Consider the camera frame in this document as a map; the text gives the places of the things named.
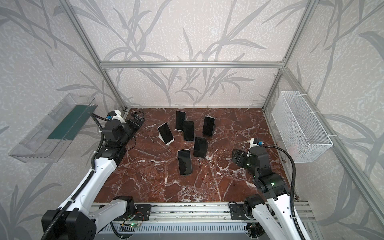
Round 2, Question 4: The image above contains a black mounting plate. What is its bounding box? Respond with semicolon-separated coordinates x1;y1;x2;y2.
133;204;152;222
228;202;247;221

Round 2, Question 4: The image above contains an aluminium frame enclosure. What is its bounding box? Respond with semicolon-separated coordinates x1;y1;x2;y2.
59;1;384;224

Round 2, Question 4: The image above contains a black smartphone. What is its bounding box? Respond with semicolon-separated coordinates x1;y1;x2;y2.
183;121;195;141
193;137;208;159
178;150;192;176

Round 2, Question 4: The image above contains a green circuit board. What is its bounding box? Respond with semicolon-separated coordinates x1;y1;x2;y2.
121;222;142;230

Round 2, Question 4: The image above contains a green-edged smartphone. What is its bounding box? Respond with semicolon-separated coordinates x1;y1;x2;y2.
202;116;215;137

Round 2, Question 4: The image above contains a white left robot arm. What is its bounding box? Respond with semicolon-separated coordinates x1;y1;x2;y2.
42;110;145;240

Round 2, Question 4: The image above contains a clear plastic wall bin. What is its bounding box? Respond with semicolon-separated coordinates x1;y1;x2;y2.
9;94;98;163

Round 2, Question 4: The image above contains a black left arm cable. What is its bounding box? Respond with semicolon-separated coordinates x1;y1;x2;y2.
40;113;109;240

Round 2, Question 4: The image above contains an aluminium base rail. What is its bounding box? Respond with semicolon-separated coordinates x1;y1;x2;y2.
89;201;319;235

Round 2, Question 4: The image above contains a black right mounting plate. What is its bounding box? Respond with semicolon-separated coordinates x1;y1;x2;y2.
228;202;247;221

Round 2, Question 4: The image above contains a white wire mesh basket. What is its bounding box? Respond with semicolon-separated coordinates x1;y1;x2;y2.
272;91;333;164

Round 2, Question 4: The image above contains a smartphone on white stand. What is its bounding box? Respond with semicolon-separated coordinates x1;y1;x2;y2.
158;123;174;143

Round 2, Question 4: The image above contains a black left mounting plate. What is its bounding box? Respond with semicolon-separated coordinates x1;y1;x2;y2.
133;204;152;222

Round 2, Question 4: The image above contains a purple-edged smartphone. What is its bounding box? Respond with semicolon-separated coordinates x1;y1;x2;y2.
175;111;186;131

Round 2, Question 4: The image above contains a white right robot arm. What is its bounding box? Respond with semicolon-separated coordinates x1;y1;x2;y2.
232;139;310;240

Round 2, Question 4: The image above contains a black front smartphone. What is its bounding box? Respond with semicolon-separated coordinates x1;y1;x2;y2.
178;150;192;176

